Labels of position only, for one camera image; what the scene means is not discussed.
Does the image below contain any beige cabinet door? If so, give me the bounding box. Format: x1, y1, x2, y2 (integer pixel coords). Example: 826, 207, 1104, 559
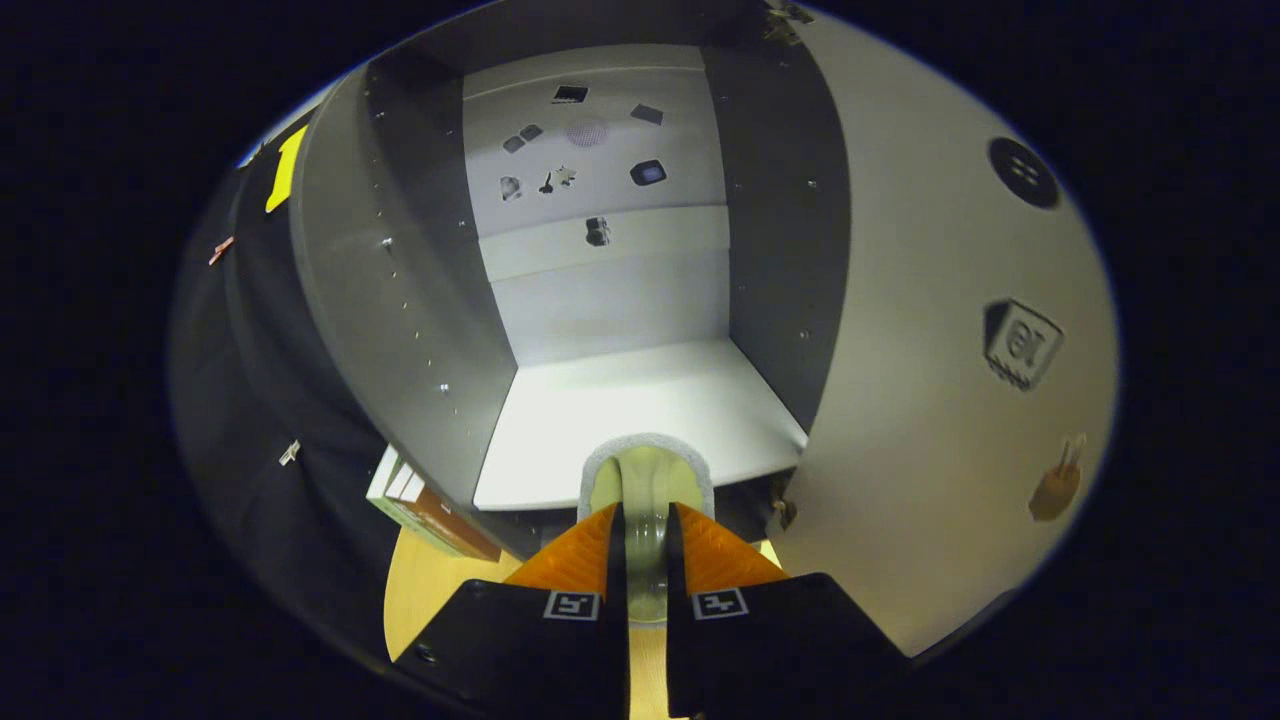
770, 5, 1121, 661

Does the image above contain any white cabinet shelf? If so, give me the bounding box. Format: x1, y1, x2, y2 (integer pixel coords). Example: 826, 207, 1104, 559
472, 338, 809, 513

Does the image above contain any green book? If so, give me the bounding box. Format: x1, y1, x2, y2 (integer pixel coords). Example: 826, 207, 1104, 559
366, 447, 456, 553

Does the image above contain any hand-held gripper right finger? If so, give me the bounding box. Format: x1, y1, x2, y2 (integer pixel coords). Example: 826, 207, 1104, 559
665, 502, 911, 720

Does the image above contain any black backdrop cloth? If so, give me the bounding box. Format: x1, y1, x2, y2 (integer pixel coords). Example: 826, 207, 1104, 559
168, 110, 401, 651

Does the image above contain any dark grey cabinet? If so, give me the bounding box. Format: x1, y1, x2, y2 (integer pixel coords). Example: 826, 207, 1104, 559
288, 0, 851, 561

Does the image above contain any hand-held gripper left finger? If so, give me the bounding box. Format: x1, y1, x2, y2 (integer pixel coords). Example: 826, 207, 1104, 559
395, 502, 631, 720

